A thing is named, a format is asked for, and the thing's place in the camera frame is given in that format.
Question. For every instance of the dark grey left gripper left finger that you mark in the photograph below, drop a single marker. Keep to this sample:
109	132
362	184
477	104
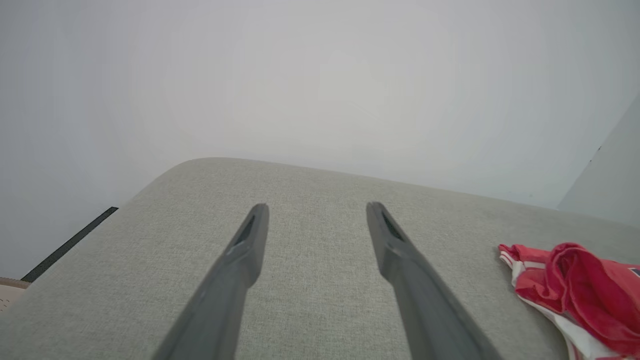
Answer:
225	300

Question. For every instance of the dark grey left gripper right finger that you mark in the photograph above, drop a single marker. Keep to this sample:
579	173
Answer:
425	305

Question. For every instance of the red Bulls 23 jersey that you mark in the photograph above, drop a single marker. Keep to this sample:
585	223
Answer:
590	280

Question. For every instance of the black baseboard strip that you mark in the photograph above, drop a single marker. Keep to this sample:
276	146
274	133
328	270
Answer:
70	244

